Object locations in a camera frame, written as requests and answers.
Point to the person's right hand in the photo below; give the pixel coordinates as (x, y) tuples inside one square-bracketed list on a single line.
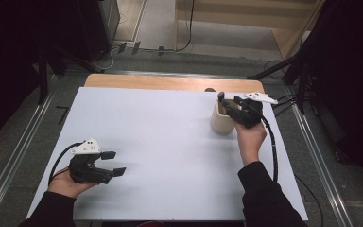
[(250, 142)]

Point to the black metal stand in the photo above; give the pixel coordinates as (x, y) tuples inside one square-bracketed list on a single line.
[(44, 78), (301, 78)]

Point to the light wooden furniture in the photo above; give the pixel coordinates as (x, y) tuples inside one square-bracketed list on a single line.
[(233, 15)]

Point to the aluminium floor rail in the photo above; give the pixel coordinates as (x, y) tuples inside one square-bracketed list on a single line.
[(12, 157), (321, 164)]

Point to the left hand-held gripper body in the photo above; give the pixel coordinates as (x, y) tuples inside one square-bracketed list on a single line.
[(88, 171)]

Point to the white table mat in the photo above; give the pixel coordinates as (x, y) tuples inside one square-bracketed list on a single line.
[(157, 142)]

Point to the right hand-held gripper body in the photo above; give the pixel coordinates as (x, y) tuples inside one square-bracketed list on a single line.
[(249, 113)]

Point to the dark round table grommet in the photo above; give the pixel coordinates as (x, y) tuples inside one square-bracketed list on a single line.
[(210, 90)]

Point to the person's left hand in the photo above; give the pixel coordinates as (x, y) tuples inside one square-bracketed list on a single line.
[(64, 186)]

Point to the dark cabinet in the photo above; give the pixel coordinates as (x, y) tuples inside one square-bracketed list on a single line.
[(97, 25)]

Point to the beige square cup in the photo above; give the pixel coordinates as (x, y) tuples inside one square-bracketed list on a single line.
[(220, 124)]

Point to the black curtain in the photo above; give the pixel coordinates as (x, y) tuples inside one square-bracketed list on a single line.
[(6, 63), (353, 78)]

